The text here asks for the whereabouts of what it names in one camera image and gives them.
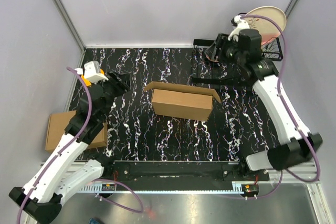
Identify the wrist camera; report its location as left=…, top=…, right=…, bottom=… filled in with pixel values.
left=228, top=15, right=250, bottom=41
left=75, top=61, right=108, bottom=83

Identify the black wire dish rack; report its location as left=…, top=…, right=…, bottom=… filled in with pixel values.
left=192, top=12, right=284, bottom=87

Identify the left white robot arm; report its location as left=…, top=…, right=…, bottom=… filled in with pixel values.
left=9, top=71, right=131, bottom=223

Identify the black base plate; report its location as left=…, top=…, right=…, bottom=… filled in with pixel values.
left=93, top=161, right=270, bottom=182

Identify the cream pink plate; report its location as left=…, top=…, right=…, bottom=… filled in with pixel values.
left=244, top=6, right=287, bottom=45

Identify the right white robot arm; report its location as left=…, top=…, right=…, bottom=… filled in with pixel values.
left=205, top=29, right=322, bottom=180

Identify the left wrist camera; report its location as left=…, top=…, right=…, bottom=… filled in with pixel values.
left=75, top=61, right=108, bottom=83

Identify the aluminium rail frame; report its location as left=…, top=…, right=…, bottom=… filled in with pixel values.
left=40, top=159, right=334, bottom=223

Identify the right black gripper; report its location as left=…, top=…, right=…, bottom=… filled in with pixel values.
left=204, top=33, right=246, bottom=67

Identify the orange bowl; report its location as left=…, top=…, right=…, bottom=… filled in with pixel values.
left=80, top=74, right=91, bottom=87

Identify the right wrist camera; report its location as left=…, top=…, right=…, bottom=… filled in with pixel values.
left=228, top=15, right=250, bottom=41

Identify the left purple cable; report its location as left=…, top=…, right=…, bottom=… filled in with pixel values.
left=16, top=66, right=144, bottom=224

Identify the brown cardboard box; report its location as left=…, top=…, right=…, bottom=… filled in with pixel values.
left=143, top=81, right=221, bottom=121
left=45, top=110, right=108, bottom=153

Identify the purple cable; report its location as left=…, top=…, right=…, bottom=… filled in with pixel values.
left=16, top=66, right=144, bottom=224
left=240, top=14, right=322, bottom=200

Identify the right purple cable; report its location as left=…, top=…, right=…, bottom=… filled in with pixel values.
left=240, top=14, right=322, bottom=200

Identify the folded brown cardboard box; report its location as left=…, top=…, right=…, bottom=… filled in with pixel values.
left=45, top=110, right=108, bottom=153

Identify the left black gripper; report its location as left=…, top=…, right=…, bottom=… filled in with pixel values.
left=91, top=70, right=132, bottom=120

